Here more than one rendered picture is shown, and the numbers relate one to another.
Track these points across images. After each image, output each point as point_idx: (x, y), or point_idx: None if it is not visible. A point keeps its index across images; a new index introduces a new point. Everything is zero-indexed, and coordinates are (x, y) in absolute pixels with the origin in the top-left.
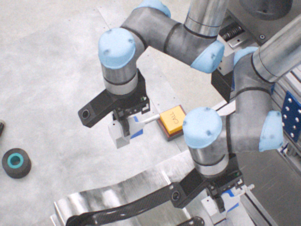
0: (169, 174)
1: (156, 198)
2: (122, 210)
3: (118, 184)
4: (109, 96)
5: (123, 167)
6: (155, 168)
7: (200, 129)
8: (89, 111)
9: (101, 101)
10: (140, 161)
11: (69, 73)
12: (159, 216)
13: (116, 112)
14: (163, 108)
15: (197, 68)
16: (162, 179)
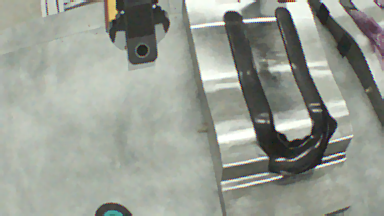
0: (210, 19)
1: (238, 44)
2: (246, 87)
3: (205, 82)
4: (139, 6)
5: (158, 85)
6: (196, 32)
7: None
8: (143, 42)
9: (139, 20)
10: (157, 62)
11: (9, 119)
12: (264, 47)
13: (154, 13)
14: (96, 20)
15: None
16: (213, 29)
